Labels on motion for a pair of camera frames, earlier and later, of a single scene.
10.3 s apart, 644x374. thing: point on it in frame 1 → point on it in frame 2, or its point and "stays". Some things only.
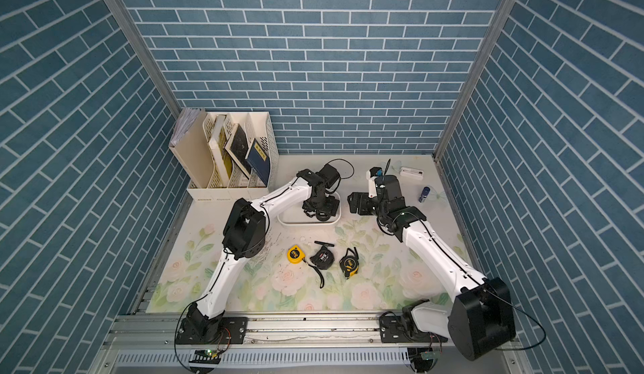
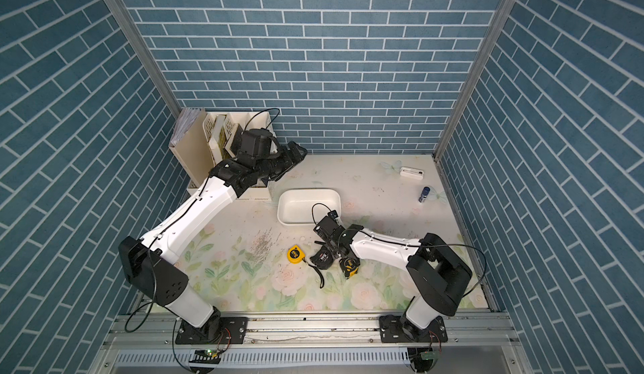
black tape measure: [322, 259] stays
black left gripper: [331, 208] → [288, 162]
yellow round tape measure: [295, 254] stays
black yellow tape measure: [350, 263] stays
